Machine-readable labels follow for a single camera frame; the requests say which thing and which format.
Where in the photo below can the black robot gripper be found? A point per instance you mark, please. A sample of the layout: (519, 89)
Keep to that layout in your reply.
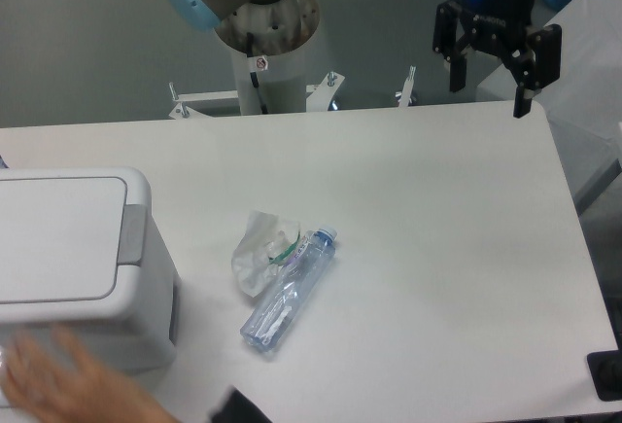
(499, 27)

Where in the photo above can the black sleeve forearm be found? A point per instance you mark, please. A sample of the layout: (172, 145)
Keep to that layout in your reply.
(237, 408)

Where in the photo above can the white trash can body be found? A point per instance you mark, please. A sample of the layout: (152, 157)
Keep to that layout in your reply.
(133, 329)

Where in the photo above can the white trash can lid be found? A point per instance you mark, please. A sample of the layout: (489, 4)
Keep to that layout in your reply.
(66, 238)

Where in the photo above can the blurred human hand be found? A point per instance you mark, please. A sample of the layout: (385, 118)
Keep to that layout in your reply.
(86, 390)

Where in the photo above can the crumpled clear plastic wrapper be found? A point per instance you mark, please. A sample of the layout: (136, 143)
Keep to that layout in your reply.
(268, 242)

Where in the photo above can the clear plastic water bottle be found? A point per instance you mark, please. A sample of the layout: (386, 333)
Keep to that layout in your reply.
(287, 294)

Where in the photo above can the black device at table edge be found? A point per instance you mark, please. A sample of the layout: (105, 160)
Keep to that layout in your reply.
(605, 369)

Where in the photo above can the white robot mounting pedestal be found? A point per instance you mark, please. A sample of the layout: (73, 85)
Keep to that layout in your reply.
(267, 84)

